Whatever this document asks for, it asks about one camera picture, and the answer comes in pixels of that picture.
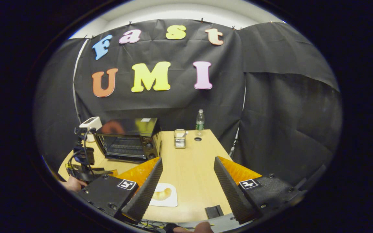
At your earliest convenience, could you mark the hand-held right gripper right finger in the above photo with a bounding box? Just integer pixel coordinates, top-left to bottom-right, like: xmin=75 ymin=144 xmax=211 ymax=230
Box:
xmin=213 ymin=156 xmax=307 ymax=224

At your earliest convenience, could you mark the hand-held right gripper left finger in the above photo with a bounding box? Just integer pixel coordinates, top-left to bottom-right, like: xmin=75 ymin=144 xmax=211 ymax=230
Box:
xmin=75 ymin=157 xmax=164 ymax=224

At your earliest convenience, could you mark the golden bread roll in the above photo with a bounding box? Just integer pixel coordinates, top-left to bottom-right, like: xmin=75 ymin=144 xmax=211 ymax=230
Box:
xmin=152 ymin=188 xmax=172 ymax=201

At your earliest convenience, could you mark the black electric oven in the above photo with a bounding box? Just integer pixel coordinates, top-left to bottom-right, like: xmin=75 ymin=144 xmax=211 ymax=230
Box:
xmin=94 ymin=118 xmax=162 ymax=163

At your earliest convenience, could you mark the black table edge clamp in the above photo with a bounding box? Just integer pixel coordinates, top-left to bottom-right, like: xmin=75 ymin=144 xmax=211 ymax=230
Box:
xmin=205 ymin=205 xmax=225 ymax=220

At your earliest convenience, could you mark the white plate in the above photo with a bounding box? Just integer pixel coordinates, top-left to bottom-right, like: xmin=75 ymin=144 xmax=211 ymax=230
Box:
xmin=148 ymin=183 xmax=178 ymax=207

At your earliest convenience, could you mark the white toaster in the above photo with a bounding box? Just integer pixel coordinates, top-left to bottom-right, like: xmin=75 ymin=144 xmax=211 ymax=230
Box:
xmin=79 ymin=116 xmax=103 ymax=142

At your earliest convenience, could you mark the clear glass jar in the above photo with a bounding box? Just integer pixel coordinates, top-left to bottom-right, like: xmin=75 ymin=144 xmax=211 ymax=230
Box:
xmin=174 ymin=129 xmax=187 ymax=149

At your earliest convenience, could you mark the clear plastic water bottle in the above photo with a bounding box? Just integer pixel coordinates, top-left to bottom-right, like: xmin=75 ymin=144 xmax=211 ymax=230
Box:
xmin=195 ymin=109 xmax=205 ymax=136

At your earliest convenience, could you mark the black backdrop cloth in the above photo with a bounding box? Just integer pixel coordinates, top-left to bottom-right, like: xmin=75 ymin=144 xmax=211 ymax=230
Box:
xmin=33 ymin=19 xmax=342 ymax=185

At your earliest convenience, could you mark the tangle of floor cables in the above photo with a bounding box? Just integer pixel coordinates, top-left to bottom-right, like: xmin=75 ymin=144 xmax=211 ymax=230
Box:
xmin=137 ymin=219 xmax=175 ymax=231

